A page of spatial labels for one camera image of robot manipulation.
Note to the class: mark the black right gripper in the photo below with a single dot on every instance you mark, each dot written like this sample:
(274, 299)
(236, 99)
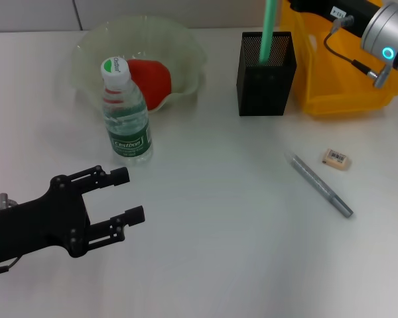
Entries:
(351, 13)

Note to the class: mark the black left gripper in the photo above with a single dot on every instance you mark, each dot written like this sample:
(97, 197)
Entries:
(36, 225)

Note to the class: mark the clear water bottle green label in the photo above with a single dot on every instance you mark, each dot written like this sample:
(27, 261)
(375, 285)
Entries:
(129, 132)

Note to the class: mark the green pen white cap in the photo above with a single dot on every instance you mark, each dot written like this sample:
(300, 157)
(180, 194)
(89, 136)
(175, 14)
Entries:
(268, 33)

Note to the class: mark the beige eraser with barcode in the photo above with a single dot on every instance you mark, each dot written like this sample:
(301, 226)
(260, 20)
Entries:
(335, 159)

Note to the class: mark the black mesh pen holder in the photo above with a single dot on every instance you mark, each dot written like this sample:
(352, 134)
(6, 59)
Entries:
(265, 89)

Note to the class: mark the pale green glass fruit bowl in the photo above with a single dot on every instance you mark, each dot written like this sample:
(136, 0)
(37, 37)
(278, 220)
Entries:
(159, 43)

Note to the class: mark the grey pen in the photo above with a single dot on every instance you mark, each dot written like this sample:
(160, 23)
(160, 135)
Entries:
(318, 182)

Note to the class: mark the yellow plastic storage bin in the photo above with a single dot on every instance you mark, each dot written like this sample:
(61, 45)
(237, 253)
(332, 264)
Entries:
(338, 76)

